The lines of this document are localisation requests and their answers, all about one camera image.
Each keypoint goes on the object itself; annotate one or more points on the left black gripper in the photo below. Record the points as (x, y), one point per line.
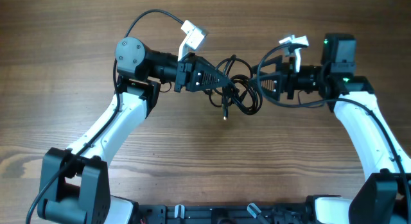
(189, 74)

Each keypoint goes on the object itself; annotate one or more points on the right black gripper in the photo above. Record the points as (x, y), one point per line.
(284, 80)

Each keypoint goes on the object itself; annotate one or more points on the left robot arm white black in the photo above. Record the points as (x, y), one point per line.
(74, 182)

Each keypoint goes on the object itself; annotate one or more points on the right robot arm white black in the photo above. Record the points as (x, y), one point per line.
(385, 194)

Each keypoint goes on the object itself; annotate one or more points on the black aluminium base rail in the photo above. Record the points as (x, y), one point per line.
(251, 213)

